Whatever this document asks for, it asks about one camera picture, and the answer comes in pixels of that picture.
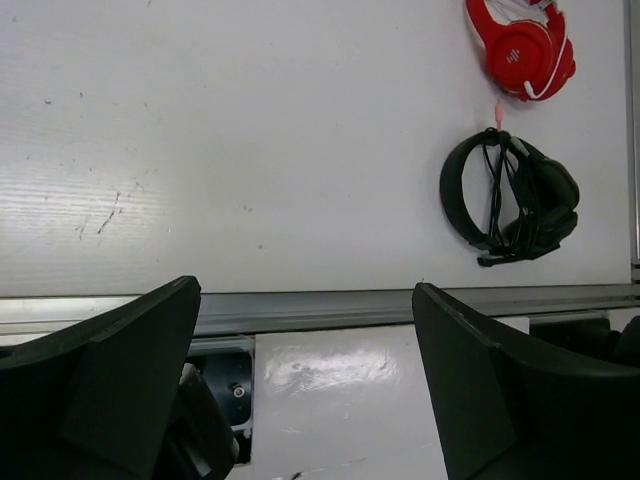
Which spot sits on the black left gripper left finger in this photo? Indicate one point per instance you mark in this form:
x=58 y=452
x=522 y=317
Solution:
x=92 y=401

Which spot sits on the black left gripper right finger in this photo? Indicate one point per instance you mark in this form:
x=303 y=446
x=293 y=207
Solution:
x=509 y=405

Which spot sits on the black headset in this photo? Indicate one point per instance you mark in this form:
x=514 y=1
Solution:
x=533 y=199

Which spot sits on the red headphones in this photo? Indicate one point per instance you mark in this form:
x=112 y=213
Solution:
x=530 y=60

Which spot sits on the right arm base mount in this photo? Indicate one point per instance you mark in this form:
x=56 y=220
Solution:
x=594 y=338

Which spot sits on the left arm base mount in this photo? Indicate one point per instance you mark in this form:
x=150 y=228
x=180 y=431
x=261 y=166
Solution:
x=209 y=431

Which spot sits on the aluminium front table rail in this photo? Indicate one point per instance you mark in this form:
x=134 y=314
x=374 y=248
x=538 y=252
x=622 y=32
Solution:
x=250 y=313

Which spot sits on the aluminium right side rail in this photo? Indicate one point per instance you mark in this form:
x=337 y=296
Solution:
x=631 y=44

